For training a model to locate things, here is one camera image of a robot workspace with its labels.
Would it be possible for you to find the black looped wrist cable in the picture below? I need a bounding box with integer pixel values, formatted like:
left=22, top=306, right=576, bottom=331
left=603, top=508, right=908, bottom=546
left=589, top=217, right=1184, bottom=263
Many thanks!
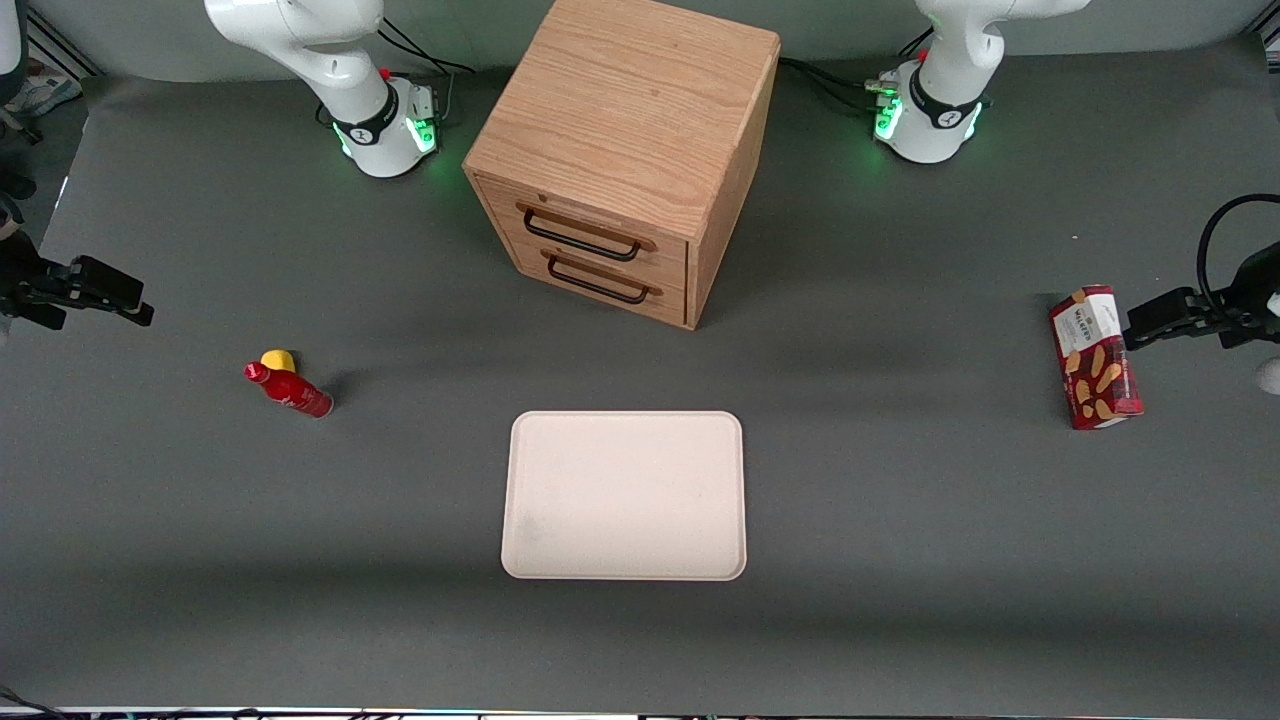
left=1197, top=193, right=1280, bottom=311

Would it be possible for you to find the black right arm base cable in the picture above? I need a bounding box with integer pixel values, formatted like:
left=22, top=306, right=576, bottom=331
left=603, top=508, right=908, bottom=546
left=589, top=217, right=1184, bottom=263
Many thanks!
left=378, top=18, right=477, bottom=126

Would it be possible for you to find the white sneaker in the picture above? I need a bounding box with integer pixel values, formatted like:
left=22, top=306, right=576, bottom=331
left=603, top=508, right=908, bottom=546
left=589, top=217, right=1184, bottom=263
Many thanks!
left=5, top=60, right=83, bottom=117

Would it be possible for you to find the beige rectangular tray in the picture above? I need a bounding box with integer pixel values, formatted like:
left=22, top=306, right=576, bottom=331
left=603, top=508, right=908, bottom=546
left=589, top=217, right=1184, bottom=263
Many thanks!
left=500, top=410, right=748, bottom=582

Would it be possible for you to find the wooden drawer cabinet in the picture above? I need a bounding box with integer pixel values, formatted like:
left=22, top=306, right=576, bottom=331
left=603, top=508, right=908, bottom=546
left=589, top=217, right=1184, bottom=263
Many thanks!
left=462, top=0, right=782, bottom=331

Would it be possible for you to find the red coke bottle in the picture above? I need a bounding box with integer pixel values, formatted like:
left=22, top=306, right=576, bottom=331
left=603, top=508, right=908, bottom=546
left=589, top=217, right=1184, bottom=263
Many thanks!
left=244, top=362, right=334, bottom=419

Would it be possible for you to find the black metal drawer handle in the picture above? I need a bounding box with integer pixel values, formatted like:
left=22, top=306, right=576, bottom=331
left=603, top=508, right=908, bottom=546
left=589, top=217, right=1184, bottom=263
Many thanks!
left=516, top=201, right=659, bottom=263
left=541, top=250, right=664, bottom=305

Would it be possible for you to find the black left arm base cable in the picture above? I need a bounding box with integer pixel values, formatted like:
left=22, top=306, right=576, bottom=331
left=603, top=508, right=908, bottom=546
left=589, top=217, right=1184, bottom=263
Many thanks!
left=779, top=56, right=887, bottom=113

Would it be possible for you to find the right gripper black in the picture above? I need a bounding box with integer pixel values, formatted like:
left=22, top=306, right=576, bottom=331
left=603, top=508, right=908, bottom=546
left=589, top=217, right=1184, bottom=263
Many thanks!
left=0, top=232, right=156, bottom=331

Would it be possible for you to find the red shortbread biscuit box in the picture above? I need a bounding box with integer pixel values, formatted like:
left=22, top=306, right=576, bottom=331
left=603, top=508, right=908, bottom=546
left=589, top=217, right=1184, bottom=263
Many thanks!
left=1048, top=285, right=1145, bottom=431

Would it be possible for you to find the black arm base cable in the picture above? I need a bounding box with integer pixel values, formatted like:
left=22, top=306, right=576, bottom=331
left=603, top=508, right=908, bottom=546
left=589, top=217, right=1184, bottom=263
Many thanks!
left=378, top=18, right=477, bottom=126
left=779, top=56, right=887, bottom=113

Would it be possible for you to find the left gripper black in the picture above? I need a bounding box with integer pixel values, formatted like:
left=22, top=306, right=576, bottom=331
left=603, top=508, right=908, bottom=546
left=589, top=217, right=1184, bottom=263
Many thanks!
left=1125, top=243, right=1280, bottom=351

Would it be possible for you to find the wooden drawer front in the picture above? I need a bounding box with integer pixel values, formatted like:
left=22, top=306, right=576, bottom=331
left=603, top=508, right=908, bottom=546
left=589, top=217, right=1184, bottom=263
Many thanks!
left=505, top=235, right=691, bottom=330
left=478, top=175, right=691, bottom=289

